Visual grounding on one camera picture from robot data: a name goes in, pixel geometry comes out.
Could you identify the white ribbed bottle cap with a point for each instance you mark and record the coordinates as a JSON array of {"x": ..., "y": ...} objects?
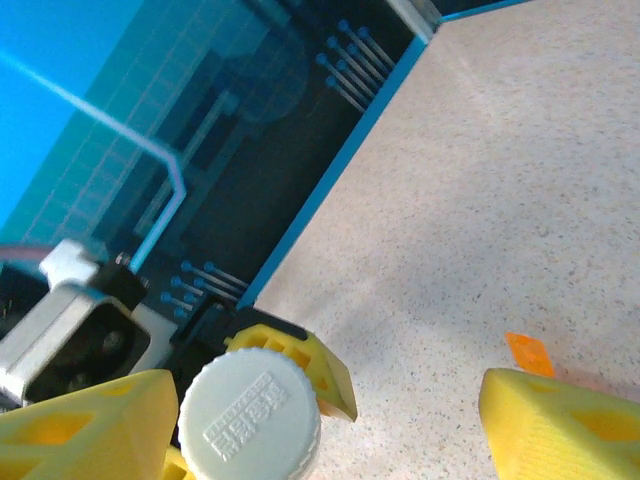
[{"x": 250, "y": 415}]

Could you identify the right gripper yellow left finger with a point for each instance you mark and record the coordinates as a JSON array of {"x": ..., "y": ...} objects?
[{"x": 75, "y": 435}]

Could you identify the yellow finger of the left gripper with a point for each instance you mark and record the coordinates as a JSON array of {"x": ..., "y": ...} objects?
[
  {"x": 330, "y": 380},
  {"x": 175, "y": 467}
]

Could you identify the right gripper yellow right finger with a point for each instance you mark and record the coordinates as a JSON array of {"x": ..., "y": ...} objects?
[{"x": 560, "y": 435}]

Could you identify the aluminium frame post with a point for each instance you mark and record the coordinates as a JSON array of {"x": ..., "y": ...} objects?
[{"x": 415, "y": 17}]

